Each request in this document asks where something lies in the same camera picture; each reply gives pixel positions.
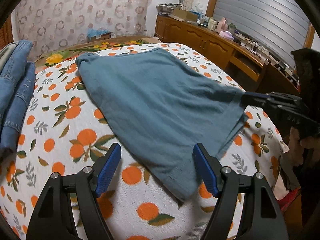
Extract circle pattern lace curtain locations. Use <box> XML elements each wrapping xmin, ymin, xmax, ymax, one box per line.
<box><xmin>12</xmin><ymin>0</ymin><xmax>152</xmax><ymax>60</ymax></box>

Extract long wooden sideboard cabinet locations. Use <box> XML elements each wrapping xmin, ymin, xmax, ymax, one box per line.
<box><xmin>155</xmin><ymin>15</ymin><xmax>299</xmax><ymax>96</ymax></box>

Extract grey window roller shutter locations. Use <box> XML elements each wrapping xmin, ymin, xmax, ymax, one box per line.
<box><xmin>214</xmin><ymin>0</ymin><xmax>310</xmax><ymax>67</ymax></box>

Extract stack of newspapers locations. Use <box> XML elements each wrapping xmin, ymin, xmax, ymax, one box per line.
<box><xmin>156</xmin><ymin>3</ymin><xmax>183</xmax><ymax>15</ymax></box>

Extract teal blue knit pants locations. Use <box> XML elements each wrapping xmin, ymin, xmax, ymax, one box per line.
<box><xmin>76</xmin><ymin>48</ymin><xmax>247</xmax><ymax>201</ymax></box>

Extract folded blue denim jeans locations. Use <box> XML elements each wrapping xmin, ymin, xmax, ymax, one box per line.
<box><xmin>1</xmin><ymin>40</ymin><xmax>35</xmax><ymax>158</ymax></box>

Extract pink cloth bundle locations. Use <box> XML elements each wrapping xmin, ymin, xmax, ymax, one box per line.
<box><xmin>219</xmin><ymin>31</ymin><xmax>234</xmax><ymax>41</ymax></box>

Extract brown cardboard box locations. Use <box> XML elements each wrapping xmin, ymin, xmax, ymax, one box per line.
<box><xmin>170</xmin><ymin>8</ymin><xmax>198</xmax><ymax>22</ymax></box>

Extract right hand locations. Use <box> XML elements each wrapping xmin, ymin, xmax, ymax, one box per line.
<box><xmin>289</xmin><ymin>127</ymin><xmax>320</xmax><ymax>166</ymax></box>

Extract pink figurine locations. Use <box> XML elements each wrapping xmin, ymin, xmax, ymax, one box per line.
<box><xmin>216</xmin><ymin>17</ymin><xmax>228</xmax><ymax>33</ymax></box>

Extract cardboard box with blue bag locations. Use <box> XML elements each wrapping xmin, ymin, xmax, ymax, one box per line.
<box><xmin>87</xmin><ymin>28</ymin><xmax>111</xmax><ymax>42</ymax></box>

